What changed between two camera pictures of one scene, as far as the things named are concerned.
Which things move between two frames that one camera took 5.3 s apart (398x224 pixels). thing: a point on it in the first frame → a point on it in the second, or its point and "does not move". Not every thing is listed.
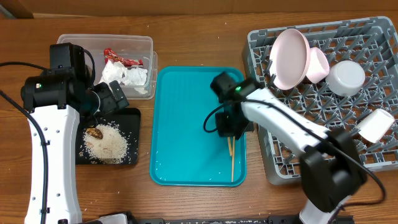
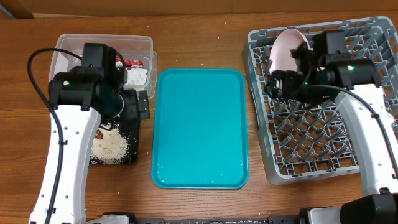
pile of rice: (111, 149) does not move
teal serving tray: (182, 153) does not move
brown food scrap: (94, 132) does not move
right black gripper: (224, 130) → (288, 77)
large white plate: (289, 58) does not move
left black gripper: (111, 104) → (132, 112)
